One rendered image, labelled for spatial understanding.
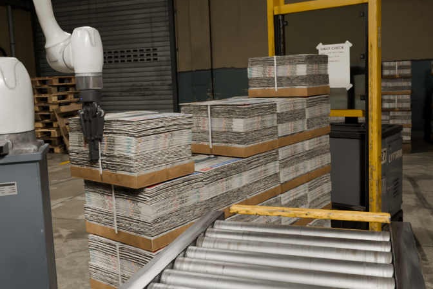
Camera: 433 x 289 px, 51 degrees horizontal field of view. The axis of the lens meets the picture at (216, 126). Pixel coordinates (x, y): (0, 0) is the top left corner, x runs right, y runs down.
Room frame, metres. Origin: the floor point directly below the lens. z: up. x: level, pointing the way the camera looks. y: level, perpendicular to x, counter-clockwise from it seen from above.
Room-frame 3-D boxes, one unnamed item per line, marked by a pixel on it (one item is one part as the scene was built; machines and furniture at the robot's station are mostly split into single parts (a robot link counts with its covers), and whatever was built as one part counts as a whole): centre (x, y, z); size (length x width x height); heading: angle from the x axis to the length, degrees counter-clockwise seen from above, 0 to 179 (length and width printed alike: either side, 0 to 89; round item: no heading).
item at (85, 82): (1.55, 0.43, 1.19); 0.09 x 0.09 x 0.06
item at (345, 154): (3.26, -0.93, 0.40); 0.69 x 0.55 x 0.80; 52
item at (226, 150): (2.16, -0.06, 0.86); 0.38 x 0.29 x 0.04; 51
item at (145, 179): (1.61, 0.24, 0.86); 0.29 x 0.16 x 0.04; 141
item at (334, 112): (3.00, -0.72, 0.92); 0.57 x 0.01 x 0.05; 52
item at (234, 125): (2.17, -0.06, 0.95); 0.38 x 0.29 x 0.23; 51
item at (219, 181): (2.06, 0.02, 0.42); 1.17 x 0.39 x 0.83; 142
